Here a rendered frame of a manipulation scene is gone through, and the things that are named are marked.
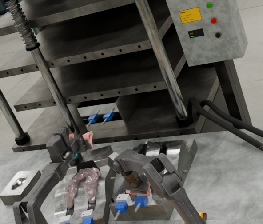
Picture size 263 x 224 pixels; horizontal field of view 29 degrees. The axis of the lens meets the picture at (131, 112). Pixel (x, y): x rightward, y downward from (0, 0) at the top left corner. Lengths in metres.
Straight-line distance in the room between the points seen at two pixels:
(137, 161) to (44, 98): 1.48
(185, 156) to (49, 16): 1.11
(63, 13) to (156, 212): 1.24
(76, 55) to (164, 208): 1.12
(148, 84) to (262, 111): 1.63
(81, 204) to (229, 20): 1.14
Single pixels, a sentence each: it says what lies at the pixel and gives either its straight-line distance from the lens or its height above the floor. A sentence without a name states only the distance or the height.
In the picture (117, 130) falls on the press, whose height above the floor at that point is 0.78.
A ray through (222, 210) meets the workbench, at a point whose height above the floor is 0.80.
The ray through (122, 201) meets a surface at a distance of 2.18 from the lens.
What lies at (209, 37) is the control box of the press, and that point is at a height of 1.21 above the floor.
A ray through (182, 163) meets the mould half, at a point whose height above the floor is 0.87.
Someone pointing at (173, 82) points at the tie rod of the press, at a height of 1.06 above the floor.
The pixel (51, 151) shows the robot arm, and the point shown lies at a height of 1.27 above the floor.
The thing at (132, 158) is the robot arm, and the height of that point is 1.21.
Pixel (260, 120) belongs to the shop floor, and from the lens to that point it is 4.08.
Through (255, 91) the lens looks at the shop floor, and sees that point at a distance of 4.50.
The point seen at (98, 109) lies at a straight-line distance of 2.97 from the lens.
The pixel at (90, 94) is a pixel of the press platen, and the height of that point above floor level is 1.03.
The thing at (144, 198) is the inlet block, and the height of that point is 0.94.
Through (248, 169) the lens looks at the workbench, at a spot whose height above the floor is 0.80.
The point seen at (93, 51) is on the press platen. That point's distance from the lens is 2.78.
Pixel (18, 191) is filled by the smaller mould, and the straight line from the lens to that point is 2.71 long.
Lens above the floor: 2.15
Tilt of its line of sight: 26 degrees down
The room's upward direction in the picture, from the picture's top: 23 degrees counter-clockwise
